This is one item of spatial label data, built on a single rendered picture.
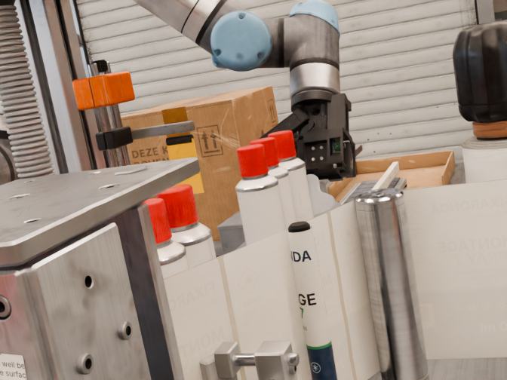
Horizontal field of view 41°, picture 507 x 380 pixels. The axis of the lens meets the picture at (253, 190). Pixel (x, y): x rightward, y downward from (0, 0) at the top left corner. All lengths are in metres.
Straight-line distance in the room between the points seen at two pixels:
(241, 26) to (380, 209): 0.44
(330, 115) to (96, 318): 0.78
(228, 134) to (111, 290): 1.06
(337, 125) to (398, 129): 4.06
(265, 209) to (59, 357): 0.59
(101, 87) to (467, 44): 0.35
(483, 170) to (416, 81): 4.28
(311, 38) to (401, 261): 0.56
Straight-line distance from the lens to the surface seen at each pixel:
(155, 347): 0.30
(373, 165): 1.86
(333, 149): 0.97
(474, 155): 0.71
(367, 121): 5.06
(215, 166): 1.32
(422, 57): 4.97
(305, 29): 1.04
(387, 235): 0.52
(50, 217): 0.24
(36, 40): 0.74
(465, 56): 0.70
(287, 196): 0.85
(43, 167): 0.62
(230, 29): 0.90
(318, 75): 1.01
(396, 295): 0.54
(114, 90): 0.67
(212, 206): 1.34
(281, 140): 0.89
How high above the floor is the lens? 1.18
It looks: 11 degrees down
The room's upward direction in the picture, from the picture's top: 10 degrees counter-clockwise
